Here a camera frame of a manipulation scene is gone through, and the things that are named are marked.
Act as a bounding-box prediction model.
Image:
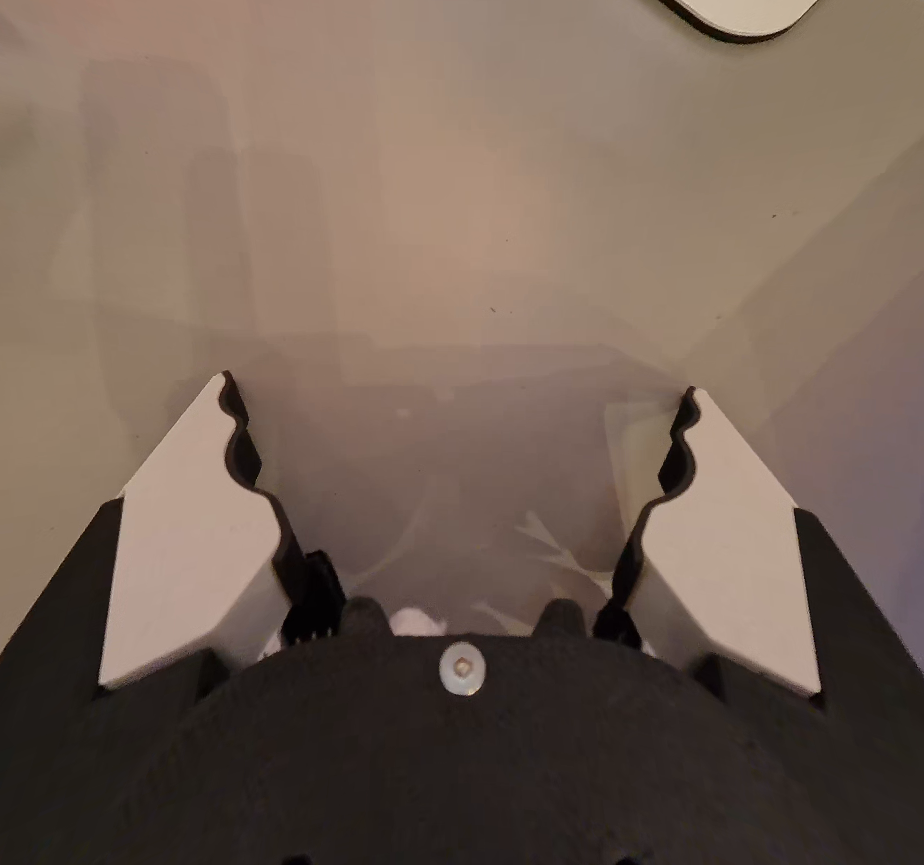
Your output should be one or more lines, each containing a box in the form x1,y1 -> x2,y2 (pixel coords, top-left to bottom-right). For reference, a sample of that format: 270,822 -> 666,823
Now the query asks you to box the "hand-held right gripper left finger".
97,370 -> 300,689

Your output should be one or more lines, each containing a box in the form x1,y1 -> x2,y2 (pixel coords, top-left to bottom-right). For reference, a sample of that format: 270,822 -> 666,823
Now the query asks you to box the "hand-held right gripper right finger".
595,385 -> 824,698

